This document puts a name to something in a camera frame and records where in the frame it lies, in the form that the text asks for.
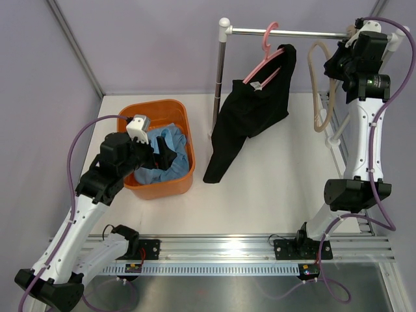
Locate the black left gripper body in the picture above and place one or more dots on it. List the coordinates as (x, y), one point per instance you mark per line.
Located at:
(143, 155)

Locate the light blue shorts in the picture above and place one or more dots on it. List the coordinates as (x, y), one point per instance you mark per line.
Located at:
(176, 141)

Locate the aluminium frame post left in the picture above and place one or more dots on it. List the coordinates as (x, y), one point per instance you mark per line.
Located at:
(66, 29)

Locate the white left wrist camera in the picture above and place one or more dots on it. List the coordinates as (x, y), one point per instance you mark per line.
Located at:
(137, 129)

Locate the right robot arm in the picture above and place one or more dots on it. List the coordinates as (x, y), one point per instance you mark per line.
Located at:
(356, 63)

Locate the aluminium frame post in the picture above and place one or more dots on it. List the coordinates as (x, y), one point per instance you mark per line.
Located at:
(376, 11)
(66, 29)

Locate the black shorts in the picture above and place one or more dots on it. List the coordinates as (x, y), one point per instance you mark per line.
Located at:
(249, 109)

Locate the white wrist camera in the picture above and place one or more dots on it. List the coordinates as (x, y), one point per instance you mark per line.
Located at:
(360, 26)
(137, 129)

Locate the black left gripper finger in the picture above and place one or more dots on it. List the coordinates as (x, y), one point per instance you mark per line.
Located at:
(162, 145)
(164, 162)

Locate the orange plastic laundry basket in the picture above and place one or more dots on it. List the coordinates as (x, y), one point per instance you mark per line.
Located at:
(168, 118)

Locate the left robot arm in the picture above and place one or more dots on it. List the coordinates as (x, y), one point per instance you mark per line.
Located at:
(59, 277)

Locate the beige wooden hanger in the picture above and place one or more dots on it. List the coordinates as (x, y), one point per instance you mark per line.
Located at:
(319, 127)

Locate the pink plastic hanger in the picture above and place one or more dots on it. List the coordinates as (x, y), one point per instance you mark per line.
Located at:
(268, 57)

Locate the aluminium frame post right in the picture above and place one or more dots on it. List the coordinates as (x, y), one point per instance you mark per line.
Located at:
(376, 11)

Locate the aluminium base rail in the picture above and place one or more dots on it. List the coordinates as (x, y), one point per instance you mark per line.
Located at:
(265, 248)

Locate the white slotted cable duct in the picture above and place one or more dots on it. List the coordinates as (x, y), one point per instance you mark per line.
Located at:
(208, 269)

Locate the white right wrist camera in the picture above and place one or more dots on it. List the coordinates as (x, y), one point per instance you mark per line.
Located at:
(360, 26)

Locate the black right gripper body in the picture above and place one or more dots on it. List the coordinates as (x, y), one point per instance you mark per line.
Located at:
(342, 63)

